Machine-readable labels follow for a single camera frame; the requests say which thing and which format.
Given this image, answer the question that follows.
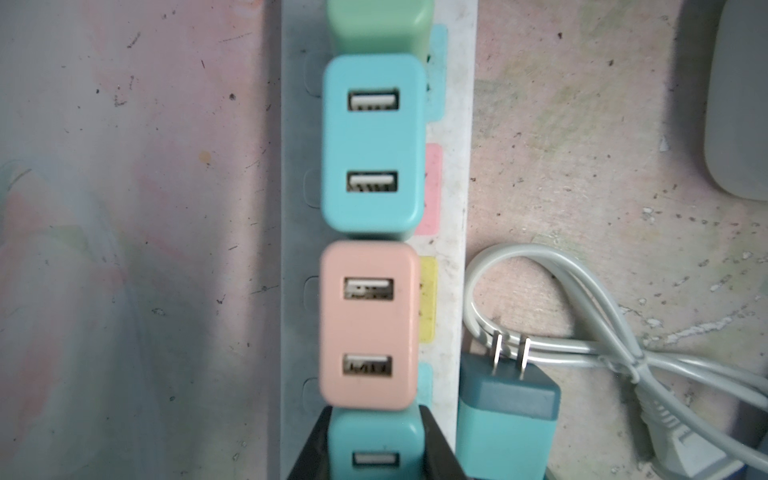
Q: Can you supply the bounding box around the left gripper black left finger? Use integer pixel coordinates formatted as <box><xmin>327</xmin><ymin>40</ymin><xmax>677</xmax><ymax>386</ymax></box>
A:
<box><xmin>287</xmin><ymin>406</ymin><xmax>333</xmax><ymax>480</ymax></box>

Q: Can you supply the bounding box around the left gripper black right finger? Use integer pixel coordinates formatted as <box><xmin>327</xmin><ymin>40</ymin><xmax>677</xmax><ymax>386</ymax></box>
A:
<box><xmin>419</xmin><ymin>405</ymin><xmax>467</xmax><ymax>480</ymax></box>

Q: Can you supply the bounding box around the teal plug adapter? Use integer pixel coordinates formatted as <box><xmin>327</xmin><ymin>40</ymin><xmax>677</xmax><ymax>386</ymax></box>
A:
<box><xmin>321</xmin><ymin>53</ymin><xmax>427</xmax><ymax>240</ymax></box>
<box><xmin>327</xmin><ymin>403</ymin><xmax>425</xmax><ymax>479</ymax></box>
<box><xmin>456</xmin><ymin>333</ymin><xmax>561</xmax><ymax>479</ymax></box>

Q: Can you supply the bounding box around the pink plug adapter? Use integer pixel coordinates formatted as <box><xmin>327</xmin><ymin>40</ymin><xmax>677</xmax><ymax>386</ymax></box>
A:
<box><xmin>319</xmin><ymin>240</ymin><xmax>420</xmax><ymax>411</ymax></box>

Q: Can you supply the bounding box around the green plug adapter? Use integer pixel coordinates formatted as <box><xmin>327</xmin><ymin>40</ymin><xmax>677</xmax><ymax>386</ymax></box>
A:
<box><xmin>326</xmin><ymin>0</ymin><xmax>435</xmax><ymax>63</ymax></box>

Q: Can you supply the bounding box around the teal plug adapter top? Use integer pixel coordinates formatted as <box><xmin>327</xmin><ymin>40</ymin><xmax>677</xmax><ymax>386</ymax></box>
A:
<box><xmin>456</xmin><ymin>333</ymin><xmax>561</xmax><ymax>479</ymax></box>

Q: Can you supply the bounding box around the white long power strip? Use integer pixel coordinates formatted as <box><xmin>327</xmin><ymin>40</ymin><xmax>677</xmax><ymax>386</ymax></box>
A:
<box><xmin>269</xmin><ymin>1</ymin><xmax>478</xmax><ymax>479</ymax></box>

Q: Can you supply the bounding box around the white square power socket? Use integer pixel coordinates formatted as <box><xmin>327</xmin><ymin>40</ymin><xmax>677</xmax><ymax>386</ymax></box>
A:
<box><xmin>704</xmin><ymin>0</ymin><xmax>767</xmax><ymax>201</ymax></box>

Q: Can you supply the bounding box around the white bundled cable with plug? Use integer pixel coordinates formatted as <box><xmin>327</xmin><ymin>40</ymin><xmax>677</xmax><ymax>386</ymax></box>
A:
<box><xmin>463</xmin><ymin>242</ymin><xmax>768</xmax><ymax>480</ymax></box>

